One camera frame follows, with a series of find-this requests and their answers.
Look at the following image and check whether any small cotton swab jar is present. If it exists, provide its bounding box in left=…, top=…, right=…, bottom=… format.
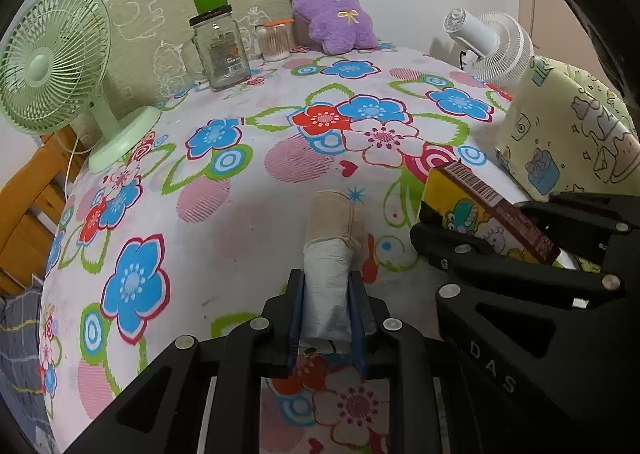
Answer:
left=255, top=18, right=295, bottom=62

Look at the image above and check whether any yellow patterned storage box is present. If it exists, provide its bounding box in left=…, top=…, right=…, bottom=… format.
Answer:
left=496, top=56, right=639, bottom=201

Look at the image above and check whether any purple plush bunny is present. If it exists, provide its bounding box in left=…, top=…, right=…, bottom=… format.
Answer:
left=291, top=0, right=378, bottom=56

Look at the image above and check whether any white standing fan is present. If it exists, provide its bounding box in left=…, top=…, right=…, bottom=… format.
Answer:
left=442, top=8, right=534, bottom=94

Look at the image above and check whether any green desk fan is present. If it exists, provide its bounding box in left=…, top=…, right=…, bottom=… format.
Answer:
left=1, top=0, right=160, bottom=174

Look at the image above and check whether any floral tablecloth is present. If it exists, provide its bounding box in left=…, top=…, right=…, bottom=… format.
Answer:
left=38, top=40, right=576, bottom=454

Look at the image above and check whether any grey plaid cushion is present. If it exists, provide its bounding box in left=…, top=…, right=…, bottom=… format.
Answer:
left=0, top=283, right=58, bottom=453

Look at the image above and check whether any yellow cartoon tissue pack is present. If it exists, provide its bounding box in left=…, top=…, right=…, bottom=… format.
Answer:
left=422, top=162, right=560, bottom=265

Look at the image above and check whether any glass jar green lid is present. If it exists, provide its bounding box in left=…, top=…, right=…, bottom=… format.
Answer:
left=189, top=0, right=250, bottom=90

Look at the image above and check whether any green patterned board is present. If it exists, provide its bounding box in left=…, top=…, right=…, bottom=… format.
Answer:
left=104, top=0, right=291, bottom=118

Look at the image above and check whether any orange wooden chair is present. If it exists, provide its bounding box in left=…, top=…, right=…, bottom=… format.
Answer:
left=1, top=127, right=85, bottom=296

